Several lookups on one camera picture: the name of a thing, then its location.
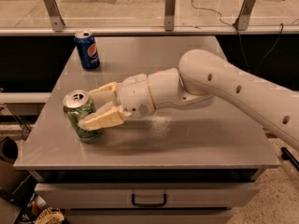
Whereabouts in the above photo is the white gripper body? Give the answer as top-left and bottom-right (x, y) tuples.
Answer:
(117, 74), (155, 119)

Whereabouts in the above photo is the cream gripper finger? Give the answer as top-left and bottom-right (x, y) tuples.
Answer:
(78, 102), (132, 131)
(89, 82), (120, 108)

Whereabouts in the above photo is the green soda can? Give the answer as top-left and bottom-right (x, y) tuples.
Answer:
(63, 90), (101, 142)

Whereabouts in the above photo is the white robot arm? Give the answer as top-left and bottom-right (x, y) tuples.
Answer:
(78, 49), (299, 150)

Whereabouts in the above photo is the blue Pepsi can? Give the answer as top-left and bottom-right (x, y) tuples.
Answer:
(74, 31), (100, 70)

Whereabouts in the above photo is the grey cabinet drawer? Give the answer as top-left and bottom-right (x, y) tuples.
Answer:
(36, 183), (259, 209)

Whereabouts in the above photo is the snack bag on floor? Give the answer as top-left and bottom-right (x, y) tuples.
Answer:
(35, 208), (65, 224)

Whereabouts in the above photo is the black bar on floor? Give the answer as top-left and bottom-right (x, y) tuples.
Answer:
(280, 147), (299, 172)

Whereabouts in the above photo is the left metal bracket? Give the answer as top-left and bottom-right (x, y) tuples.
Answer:
(43, 0), (65, 32)

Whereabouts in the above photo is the metal bracket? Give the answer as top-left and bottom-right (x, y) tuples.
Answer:
(234, 0), (256, 31)
(43, 0), (65, 32)
(164, 0), (176, 31)

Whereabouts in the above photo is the black drawer handle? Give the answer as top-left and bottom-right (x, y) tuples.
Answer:
(131, 194), (167, 208)

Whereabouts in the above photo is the middle metal bracket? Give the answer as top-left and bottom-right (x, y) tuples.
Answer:
(164, 0), (176, 31)

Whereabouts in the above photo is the black cable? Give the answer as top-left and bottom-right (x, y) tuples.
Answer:
(187, 0), (299, 77)

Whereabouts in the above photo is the right metal bracket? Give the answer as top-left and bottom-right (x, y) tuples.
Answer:
(234, 0), (256, 31)

